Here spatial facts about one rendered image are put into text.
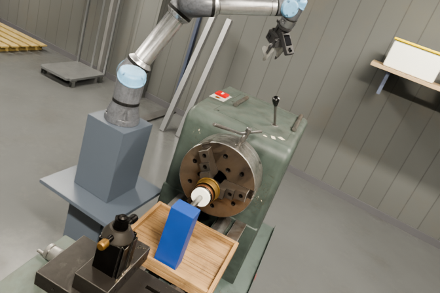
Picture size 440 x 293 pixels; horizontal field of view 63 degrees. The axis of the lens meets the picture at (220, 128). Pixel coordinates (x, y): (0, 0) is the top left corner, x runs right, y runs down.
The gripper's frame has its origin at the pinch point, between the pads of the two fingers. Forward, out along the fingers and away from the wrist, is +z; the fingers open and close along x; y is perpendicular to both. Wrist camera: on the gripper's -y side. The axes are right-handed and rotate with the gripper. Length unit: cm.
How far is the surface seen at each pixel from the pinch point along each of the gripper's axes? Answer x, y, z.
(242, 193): 54, -63, 3
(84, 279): 114, -75, -9
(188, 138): 56, -27, 16
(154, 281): 96, -80, -1
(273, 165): 34, -56, 3
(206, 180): 65, -55, 1
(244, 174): 51, -57, 0
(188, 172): 65, -44, 13
